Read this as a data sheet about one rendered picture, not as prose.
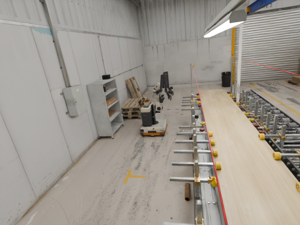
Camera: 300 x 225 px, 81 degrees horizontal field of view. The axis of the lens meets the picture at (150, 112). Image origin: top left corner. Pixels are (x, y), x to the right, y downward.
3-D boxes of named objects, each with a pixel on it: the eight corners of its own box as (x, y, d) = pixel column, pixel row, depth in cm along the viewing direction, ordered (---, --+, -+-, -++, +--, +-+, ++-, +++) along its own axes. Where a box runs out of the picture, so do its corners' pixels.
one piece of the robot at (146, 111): (143, 131, 479) (138, 101, 452) (147, 122, 529) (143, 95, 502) (155, 130, 471) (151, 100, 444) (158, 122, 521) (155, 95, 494)
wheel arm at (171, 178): (169, 181, 178) (169, 178, 177) (170, 179, 180) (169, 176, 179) (207, 182, 169) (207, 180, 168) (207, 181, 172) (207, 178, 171)
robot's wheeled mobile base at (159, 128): (140, 135, 481) (139, 127, 473) (145, 126, 539) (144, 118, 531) (164, 135, 465) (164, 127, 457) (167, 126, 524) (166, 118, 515)
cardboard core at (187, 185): (184, 196, 264) (185, 182, 291) (185, 201, 266) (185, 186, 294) (189, 197, 262) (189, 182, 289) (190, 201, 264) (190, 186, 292)
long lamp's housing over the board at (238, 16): (228, 23, 131) (229, 11, 128) (204, 37, 351) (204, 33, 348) (246, 21, 128) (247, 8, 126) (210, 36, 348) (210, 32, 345)
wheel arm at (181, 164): (172, 165, 200) (171, 163, 199) (172, 164, 204) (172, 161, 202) (218, 167, 189) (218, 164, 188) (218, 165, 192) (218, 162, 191)
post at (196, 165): (196, 201, 184) (194, 161, 169) (196, 198, 187) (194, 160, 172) (199, 201, 183) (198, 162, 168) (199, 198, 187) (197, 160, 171)
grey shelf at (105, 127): (98, 139, 502) (85, 85, 452) (111, 126, 585) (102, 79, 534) (113, 139, 492) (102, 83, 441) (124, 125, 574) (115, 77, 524)
